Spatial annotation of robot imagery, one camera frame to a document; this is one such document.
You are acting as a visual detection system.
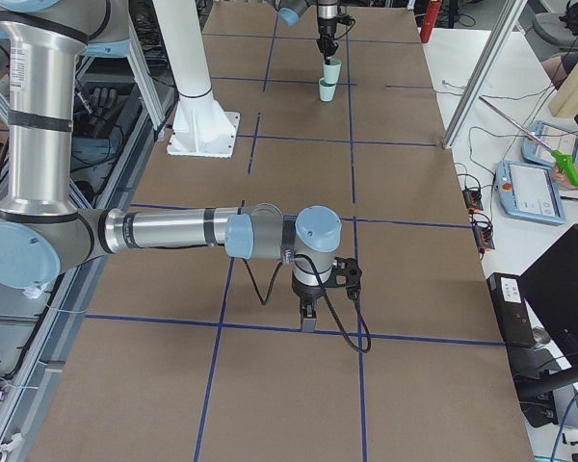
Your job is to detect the pale green cup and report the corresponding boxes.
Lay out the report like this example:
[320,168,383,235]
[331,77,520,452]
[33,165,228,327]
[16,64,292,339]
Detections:
[319,78,337,103]
[323,57,342,85]

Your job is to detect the person hand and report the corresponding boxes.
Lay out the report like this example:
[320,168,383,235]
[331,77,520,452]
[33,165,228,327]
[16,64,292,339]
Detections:
[550,166,578,190]

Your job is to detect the red fire extinguisher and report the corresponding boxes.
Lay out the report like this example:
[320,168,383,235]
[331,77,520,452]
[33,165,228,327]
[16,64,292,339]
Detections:
[420,0,441,43]

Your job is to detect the orange black connector near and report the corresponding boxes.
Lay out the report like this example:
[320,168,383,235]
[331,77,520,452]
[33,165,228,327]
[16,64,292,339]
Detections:
[469,212,495,255]

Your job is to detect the orange black connector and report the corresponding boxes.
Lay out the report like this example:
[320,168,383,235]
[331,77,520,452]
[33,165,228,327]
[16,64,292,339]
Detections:
[461,173,484,214]
[469,212,495,255]

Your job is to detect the black desktop computer box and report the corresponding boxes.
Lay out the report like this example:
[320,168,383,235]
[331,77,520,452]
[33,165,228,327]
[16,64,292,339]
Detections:
[486,272,535,348]

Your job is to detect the orange black connector far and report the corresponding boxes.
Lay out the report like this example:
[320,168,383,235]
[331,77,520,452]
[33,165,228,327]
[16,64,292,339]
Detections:
[461,173,484,214]

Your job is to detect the near teach pendant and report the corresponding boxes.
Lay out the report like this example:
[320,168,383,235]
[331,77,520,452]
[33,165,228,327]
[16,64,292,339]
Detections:
[495,161,566,225]

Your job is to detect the teach pendant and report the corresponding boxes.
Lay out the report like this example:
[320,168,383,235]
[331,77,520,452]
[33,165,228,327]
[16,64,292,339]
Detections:
[521,120,578,167]
[495,161,566,225]

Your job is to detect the far teach pendant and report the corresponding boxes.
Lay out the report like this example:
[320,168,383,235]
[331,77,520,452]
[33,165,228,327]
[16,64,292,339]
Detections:
[521,120,578,167]

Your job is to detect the black computer monitor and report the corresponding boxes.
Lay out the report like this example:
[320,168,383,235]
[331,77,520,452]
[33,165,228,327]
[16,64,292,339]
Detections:
[520,224,578,354]

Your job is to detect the green grabber tool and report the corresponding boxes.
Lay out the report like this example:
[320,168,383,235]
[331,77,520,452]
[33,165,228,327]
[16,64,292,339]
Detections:
[479,95,578,188]

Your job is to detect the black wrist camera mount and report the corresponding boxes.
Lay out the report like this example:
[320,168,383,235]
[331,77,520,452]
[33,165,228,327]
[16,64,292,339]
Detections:
[328,257,362,290]

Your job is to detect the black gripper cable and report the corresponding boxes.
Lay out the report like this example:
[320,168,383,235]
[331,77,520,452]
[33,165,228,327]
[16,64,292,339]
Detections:
[243,253,372,355]

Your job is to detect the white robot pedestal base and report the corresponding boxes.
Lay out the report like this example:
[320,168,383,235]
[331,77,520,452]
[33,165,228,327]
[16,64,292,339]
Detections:
[153,0,240,159]

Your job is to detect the aluminium frame post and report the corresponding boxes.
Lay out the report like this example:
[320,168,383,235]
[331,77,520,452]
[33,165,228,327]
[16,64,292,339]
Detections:
[442,0,527,149]

